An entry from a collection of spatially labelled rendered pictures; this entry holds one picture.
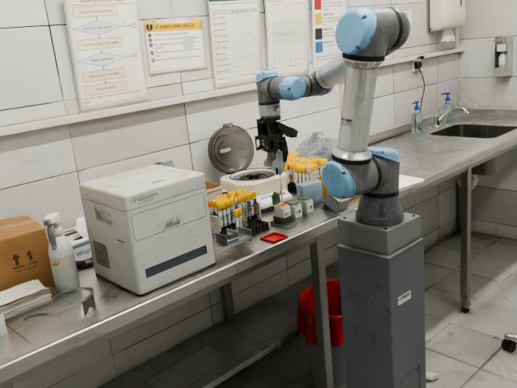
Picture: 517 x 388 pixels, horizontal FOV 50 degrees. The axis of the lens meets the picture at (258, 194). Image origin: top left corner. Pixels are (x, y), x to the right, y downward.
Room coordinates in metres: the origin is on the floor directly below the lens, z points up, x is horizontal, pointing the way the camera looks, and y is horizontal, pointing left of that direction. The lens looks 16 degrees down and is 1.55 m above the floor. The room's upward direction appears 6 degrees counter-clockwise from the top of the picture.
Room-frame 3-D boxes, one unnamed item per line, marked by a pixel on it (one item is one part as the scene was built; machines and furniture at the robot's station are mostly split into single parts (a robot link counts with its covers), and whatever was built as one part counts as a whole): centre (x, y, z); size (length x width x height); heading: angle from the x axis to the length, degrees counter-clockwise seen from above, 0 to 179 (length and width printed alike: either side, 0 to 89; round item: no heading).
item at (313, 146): (2.73, -0.29, 0.97); 0.26 x 0.17 x 0.19; 146
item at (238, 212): (1.87, 0.06, 0.93); 0.17 x 0.09 x 0.11; 132
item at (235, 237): (1.69, 0.13, 0.92); 0.21 x 0.07 x 0.05; 132
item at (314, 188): (2.12, -0.20, 0.92); 0.10 x 0.07 x 0.10; 124
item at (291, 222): (1.93, -0.08, 0.89); 0.09 x 0.05 x 0.04; 42
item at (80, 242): (1.87, 0.61, 0.94); 0.22 x 0.12 x 0.13; 136
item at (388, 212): (1.67, -0.38, 1.00); 0.15 x 0.15 x 0.10
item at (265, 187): (2.25, 0.00, 0.94); 0.30 x 0.24 x 0.12; 33
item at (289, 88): (1.84, -0.14, 1.38); 0.11 x 0.11 x 0.08; 35
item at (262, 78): (1.91, -0.07, 1.38); 0.09 x 0.08 x 0.11; 35
